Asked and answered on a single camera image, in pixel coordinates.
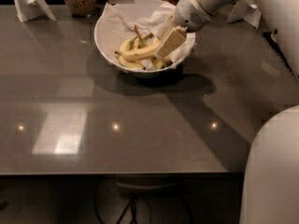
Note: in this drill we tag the white folded card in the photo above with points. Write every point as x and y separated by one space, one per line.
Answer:
246 10
31 9

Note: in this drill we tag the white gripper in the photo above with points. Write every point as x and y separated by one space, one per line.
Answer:
188 12

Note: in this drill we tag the white folded card left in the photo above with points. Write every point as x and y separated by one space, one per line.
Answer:
31 9

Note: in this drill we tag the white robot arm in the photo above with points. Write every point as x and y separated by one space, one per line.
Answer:
271 181

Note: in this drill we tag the white paper towel liner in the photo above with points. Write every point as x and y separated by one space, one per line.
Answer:
146 20

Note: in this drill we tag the white folded card right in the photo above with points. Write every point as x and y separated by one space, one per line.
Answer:
246 10

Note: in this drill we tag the yellow banana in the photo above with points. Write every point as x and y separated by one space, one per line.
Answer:
140 54
126 46
150 62

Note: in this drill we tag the white ceramic bowl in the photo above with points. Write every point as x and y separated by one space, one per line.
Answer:
109 38

